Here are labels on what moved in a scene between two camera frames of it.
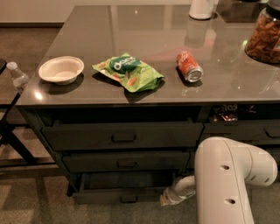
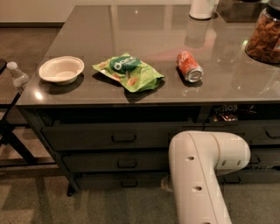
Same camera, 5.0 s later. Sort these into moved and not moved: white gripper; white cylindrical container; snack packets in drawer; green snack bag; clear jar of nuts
Moved: white gripper
Not moved: white cylindrical container; clear jar of nuts; snack packets in drawer; green snack bag
